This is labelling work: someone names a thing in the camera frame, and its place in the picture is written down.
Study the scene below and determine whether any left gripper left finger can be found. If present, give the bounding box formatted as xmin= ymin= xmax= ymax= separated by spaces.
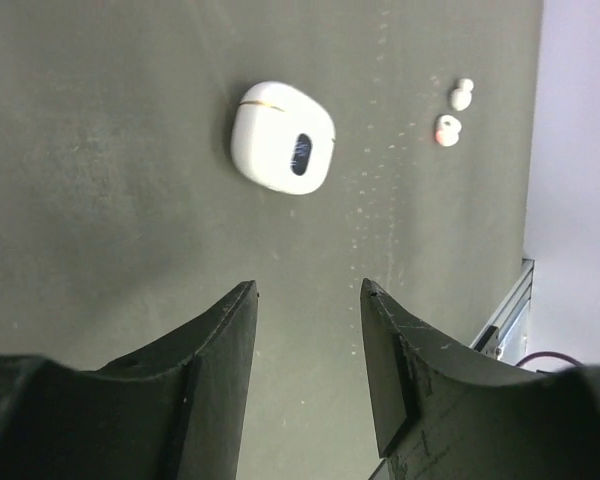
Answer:
xmin=0 ymin=281 xmax=257 ymax=479

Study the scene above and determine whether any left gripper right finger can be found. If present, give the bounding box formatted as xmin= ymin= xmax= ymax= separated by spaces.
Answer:
xmin=360 ymin=279 xmax=600 ymax=479

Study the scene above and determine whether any white earbud charging case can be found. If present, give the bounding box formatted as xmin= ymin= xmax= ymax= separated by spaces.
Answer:
xmin=230 ymin=81 xmax=336 ymax=196

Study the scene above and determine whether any white earbud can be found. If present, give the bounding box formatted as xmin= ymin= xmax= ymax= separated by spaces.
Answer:
xmin=434 ymin=114 xmax=462 ymax=148
xmin=449 ymin=78 xmax=475 ymax=111

